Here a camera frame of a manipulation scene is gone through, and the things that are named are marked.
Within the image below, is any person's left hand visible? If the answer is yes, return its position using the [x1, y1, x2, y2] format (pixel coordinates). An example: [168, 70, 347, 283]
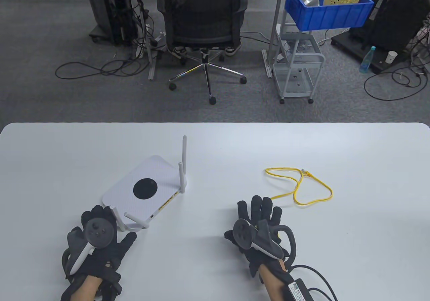
[61, 205, 137, 285]

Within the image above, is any person's right hand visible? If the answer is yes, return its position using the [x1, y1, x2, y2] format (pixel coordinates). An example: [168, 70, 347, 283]
[224, 195, 291, 280]

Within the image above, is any yellow ethernet cable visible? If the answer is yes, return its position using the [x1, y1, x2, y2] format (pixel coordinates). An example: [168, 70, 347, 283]
[265, 168, 334, 207]

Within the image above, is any white router with antennas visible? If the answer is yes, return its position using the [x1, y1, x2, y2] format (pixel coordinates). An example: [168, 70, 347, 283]
[102, 135, 188, 232]

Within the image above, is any person's left forearm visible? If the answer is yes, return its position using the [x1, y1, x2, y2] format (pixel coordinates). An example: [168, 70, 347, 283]
[72, 274, 104, 301]

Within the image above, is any person's right forearm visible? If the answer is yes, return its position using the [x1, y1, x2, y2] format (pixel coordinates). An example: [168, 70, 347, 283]
[259, 259, 289, 301]

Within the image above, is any grey white left hand controller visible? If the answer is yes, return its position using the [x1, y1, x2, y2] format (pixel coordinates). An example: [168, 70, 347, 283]
[61, 217, 115, 276]

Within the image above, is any grey metal trolley cart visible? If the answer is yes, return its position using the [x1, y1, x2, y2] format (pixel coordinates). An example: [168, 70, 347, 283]
[273, 12, 326, 105]

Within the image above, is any clear bottle with blue cap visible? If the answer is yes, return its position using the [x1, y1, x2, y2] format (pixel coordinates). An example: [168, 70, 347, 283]
[359, 46, 377, 74]

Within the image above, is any blue plastic crate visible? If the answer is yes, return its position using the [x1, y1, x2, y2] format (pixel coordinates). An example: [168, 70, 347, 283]
[285, 0, 374, 32]

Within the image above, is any black mesh office chair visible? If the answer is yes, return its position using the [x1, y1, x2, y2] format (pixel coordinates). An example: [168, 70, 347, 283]
[157, 0, 248, 105]

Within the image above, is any black equipment case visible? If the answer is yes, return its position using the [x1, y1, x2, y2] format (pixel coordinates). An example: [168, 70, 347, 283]
[331, 0, 430, 75]

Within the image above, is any black computer tower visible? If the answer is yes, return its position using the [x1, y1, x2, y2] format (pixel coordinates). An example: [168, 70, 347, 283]
[83, 0, 138, 44]

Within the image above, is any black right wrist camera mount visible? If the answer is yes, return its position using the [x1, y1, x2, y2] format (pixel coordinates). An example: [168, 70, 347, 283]
[282, 276, 314, 301]

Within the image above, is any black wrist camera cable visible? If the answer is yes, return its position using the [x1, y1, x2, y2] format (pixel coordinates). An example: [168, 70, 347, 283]
[289, 264, 338, 301]

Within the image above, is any grey metal desk post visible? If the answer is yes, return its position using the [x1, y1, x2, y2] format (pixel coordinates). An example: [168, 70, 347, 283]
[136, 0, 158, 80]
[262, 0, 286, 79]

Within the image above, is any black floor cable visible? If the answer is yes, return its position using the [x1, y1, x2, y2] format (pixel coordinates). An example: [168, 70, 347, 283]
[364, 62, 429, 101]
[55, 59, 148, 80]

